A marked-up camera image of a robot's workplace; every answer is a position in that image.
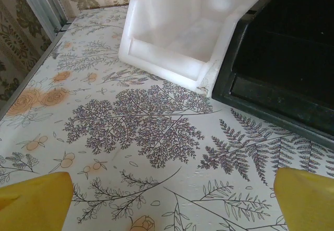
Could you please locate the aluminium frame post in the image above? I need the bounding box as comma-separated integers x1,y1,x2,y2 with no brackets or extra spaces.
14,0,69,33

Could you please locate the aluminium table edge rail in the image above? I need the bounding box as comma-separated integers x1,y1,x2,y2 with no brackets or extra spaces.
0,25,66,121

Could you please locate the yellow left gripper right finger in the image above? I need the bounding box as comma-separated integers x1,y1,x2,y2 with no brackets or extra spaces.
273,167,334,231

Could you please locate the black plastic bin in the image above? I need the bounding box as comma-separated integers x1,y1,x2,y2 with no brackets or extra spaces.
211,0,334,144

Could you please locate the white plastic bin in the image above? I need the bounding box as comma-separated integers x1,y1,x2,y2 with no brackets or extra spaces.
117,0,280,95

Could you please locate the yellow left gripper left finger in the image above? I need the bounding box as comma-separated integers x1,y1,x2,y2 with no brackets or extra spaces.
0,171,74,231

